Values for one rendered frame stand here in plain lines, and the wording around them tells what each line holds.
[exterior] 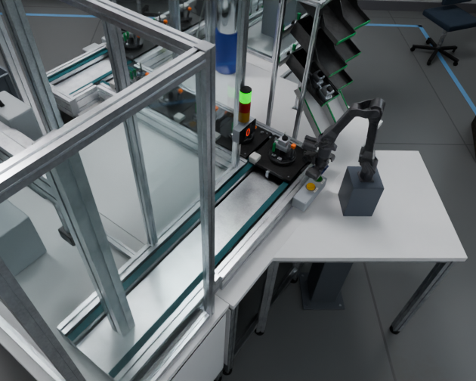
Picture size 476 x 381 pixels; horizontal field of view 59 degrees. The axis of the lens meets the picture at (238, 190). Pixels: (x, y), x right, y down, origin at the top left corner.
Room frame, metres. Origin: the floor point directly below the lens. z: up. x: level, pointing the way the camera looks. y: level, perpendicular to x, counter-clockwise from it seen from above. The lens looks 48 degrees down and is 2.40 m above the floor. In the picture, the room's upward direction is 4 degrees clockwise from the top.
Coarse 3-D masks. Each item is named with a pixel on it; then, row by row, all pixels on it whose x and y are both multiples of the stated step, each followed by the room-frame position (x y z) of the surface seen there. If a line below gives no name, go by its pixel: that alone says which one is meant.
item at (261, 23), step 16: (256, 0) 2.68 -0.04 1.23; (272, 0) 2.62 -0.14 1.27; (256, 16) 2.67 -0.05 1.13; (272, 16) 2.61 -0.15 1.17; (288, 16) 2.67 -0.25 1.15; (256, 32) 2.67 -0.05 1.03; (272, 32) 2.60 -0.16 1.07; (256, 48) 2.66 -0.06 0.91; (272, 48) 2.59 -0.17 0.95; (288, 48) 2.72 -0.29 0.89
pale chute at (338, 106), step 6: (342, 96) 1.90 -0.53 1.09; (330, 102) 1.87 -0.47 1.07; (336, 102) 1.90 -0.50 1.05; (342, 102) 1.89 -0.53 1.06; (330, 108) 1.85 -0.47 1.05; (336, 108) 1.87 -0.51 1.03; (342, 108) 1.88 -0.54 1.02; (336, 114) 1.84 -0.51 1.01; (342, 114) 1.86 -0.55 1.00; (336, 120) 1.81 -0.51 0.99
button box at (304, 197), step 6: (312, 180) 1.39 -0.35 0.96; (324, 180) 1.39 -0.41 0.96; (306, 186) 1.34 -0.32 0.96; (318, 186) 1.35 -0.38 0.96; (324, 186) 1.40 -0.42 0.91; (300, 192) 1.30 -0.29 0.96; (306, 192) 1.31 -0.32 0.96; (312, 192) 1.31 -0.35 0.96; (318, 192) 1.34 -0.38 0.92; (294, 198) 1.27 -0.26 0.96; (300, 198) 1.27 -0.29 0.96; (306, 198) 1.27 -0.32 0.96; (312, 198) 1.29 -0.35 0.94; (294, 204) 1.26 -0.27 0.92; (300, 204) 1.25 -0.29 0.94; (306, 204) 1.24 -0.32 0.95
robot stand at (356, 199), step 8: (352, 168) 1.38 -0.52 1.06; (360, 168) 1.39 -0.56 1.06; (376, 168) 1.40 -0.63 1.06; (344, 176) 1.39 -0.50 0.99; (352, 176) 1.33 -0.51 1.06; (376, 176) 1.34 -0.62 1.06; (344, 184) 1.36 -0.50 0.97; (352, 184) 1.28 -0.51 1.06; (360, 184) 1.28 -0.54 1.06; (368, 184) 1.29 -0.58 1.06; (376, 184) 1.29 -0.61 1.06; (344, 192) 1.34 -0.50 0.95; (352, 192) 1.26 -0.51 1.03; (360, 192) 1.26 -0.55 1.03; (368, 192) 1.26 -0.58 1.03; (376, 192) 1.27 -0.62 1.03; (344, 200) 1.31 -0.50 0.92; (352, 200) 1.26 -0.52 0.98; (360, 200) 1.26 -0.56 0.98; (368, 200) 1.27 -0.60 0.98; (376, 200) 1.27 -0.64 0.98; (344, 208) 1.28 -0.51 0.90; (352, 208) 1.26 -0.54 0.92; (360, 208) 1.26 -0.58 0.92; (368, 208) 1.27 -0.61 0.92
